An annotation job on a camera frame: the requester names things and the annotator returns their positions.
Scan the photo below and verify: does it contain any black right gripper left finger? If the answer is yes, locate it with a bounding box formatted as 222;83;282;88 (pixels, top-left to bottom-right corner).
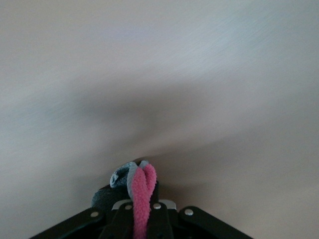
98;201;136;239

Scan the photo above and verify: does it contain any pink and grey cloth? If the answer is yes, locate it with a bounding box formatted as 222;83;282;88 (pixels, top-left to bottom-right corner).
91;160;158;239

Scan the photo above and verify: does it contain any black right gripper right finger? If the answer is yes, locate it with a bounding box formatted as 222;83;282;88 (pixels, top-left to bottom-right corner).
146;181;177;239

